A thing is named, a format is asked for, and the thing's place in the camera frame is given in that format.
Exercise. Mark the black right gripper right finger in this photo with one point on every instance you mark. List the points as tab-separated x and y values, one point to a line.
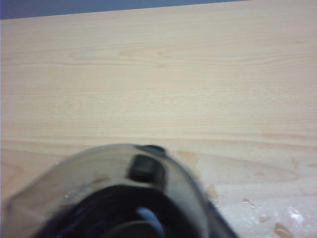
220	220

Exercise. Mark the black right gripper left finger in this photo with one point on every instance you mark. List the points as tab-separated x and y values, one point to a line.
57	223

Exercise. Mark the smoke grey glass measuring cup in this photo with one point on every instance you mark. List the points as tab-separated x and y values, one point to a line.
104	171

